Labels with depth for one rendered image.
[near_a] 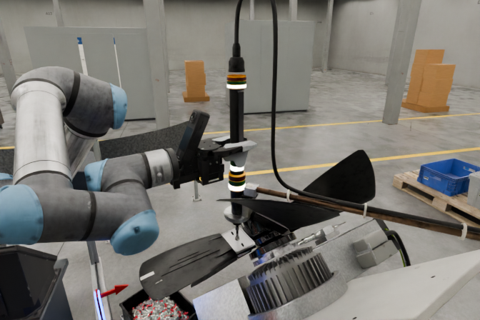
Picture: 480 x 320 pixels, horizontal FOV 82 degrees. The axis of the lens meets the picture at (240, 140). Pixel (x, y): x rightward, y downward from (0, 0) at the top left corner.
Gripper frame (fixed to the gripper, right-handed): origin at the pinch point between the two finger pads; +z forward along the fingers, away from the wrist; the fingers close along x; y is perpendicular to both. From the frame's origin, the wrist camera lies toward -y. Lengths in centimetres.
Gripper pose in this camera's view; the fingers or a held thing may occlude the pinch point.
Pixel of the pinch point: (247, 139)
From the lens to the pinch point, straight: 67.6
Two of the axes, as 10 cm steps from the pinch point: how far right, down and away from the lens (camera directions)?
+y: 0.1, 9.5, 3.2
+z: 8.6, -1.8, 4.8
